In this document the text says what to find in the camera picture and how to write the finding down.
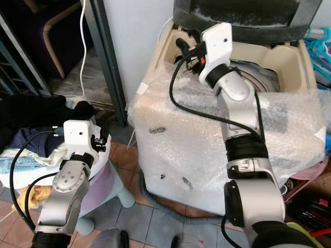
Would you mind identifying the cream top-load washing machine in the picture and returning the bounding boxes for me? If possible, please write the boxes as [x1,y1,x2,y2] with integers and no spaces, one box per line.
[128,21,329,216]

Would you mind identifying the cream cloth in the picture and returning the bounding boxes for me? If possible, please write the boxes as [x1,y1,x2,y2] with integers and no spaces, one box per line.
[39,142,71,166]

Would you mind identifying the dark grey washer lid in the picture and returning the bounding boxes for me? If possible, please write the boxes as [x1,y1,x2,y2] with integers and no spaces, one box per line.
[173,0,322,46]

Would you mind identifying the navy blue garment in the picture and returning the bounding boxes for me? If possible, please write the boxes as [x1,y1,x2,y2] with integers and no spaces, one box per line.
[8,127,65,158]

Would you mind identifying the black garment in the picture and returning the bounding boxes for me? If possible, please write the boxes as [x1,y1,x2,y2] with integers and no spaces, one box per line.
[0,95,95,148]

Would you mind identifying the yellow cloth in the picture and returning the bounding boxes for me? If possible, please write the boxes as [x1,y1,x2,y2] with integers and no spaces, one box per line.
[17,183,52,210]

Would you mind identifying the light blue towel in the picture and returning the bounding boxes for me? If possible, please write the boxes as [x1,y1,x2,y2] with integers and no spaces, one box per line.
[0,155,42,174]

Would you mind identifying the clear bubble wrap sheet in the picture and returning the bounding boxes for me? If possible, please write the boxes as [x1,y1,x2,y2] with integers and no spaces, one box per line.
[128,67,329,216]

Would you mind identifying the grey robot left foot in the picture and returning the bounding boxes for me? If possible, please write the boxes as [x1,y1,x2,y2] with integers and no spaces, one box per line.
[91,229,130,248]

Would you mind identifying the grey robot foot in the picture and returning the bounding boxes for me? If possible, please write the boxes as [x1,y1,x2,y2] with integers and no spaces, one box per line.
[176,234,202,248]
[91,229,130,248]

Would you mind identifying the dark metal grille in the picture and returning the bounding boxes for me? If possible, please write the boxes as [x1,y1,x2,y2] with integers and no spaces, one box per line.
[0,31,55,96]

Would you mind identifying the grey robot right foot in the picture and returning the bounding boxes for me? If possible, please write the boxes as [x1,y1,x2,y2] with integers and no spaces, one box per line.
[176,234,202,248]

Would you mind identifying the red and black tool case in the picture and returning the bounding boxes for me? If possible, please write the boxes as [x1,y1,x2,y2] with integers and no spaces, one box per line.
[286,189,331,233]

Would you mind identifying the yellow-green plastic item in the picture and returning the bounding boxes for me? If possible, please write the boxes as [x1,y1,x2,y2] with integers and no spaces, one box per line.
[284,221,327,248]

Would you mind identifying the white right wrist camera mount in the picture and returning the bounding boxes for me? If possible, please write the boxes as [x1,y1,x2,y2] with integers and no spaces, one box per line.
[197,23,233,84]

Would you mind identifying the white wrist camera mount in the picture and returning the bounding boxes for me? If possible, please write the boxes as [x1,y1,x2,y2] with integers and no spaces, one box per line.
[197,23,233,84]
[64,120,97,157]

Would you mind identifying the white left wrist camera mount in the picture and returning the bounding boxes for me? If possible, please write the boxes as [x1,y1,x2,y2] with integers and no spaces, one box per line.
[64,120,97,157]

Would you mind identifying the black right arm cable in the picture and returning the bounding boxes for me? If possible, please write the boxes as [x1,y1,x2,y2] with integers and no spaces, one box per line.
[168,44,264,143]

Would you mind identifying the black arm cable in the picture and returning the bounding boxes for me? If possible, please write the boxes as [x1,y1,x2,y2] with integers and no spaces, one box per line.
[168,44,264,143]
[9,129,68,233]

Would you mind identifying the dark grey metal door post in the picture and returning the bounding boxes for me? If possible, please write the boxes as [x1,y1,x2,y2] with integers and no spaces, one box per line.
[83,0,129,127]

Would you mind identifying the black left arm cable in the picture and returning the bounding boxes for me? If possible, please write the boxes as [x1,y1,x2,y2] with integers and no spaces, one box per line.
[9,129,68,233]

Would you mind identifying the white hanging cable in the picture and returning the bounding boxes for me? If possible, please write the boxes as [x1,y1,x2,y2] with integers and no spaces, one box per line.
[80,0,89,99]

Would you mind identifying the dark chair with wooden frame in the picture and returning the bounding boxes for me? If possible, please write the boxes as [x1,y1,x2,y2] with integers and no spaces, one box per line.
[0,0,83,81]

